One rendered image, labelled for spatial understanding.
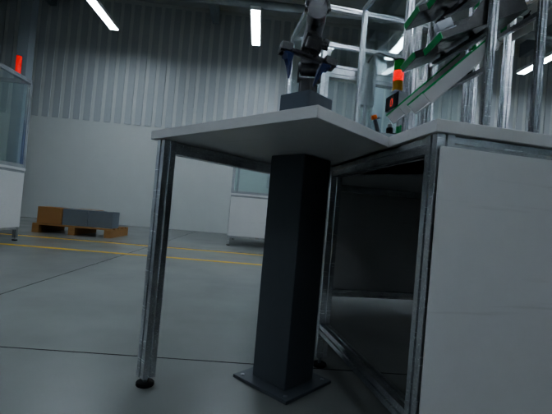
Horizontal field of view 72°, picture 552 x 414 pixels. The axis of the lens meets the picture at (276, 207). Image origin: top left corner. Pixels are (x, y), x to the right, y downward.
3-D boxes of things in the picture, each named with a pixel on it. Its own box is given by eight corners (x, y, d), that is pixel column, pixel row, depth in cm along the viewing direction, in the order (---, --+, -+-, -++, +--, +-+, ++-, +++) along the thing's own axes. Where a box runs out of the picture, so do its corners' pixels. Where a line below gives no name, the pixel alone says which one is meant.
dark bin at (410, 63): (415, 58, 130) (407, 38, 130) (402, 72, 143) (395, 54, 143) (491, 31, 130) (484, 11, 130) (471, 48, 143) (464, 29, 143)
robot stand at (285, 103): (275, 148, 142) (280, 94, 142) (299, 154, 152) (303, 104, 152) (305, 145, 132) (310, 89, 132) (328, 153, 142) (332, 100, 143)
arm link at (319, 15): (305, 2, 122) (307, -21, 110) (330, 4, 122) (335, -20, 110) (301, 36, 122) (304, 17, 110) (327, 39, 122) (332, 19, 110)
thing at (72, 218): (31, 232, 586) (34, 205, 587) (58, 229, 666) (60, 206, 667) (109, 238, 592) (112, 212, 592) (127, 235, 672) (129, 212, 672)
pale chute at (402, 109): (406, 115, 129) (397, 105, 129) (393, 124, 142) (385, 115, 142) (467, 62, 129) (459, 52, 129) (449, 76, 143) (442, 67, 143)
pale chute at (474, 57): (431, 103, 114) (422, 92, 114) (415, 114, 127) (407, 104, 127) (502, 44, 115) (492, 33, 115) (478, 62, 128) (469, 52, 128)
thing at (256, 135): (150, 139, 129) (151, 131, 129) (310, 174, 195) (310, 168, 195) (317, 117, 82) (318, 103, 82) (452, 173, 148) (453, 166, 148)
